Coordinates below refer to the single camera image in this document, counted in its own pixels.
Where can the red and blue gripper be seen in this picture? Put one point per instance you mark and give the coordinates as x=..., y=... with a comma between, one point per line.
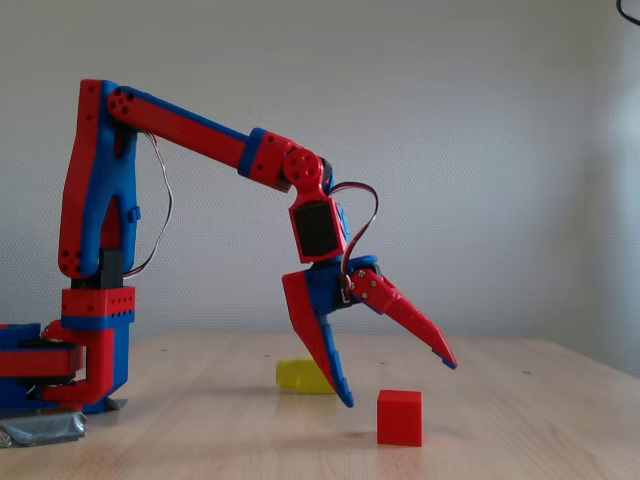
x=325, y=286

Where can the red cube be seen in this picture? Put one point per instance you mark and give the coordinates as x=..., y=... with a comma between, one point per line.
x=399, y=420

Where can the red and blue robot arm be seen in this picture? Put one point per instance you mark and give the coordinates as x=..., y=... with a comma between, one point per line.
x=190, y=130

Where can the red and blue robot base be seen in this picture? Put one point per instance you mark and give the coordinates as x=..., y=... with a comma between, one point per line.
x=30, y=362

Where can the yellow block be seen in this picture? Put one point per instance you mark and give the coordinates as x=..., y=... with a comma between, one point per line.
x=295, y=375

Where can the grey duct tape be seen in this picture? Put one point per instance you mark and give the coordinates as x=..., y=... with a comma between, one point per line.
x=40, y=430
x=116, y=404

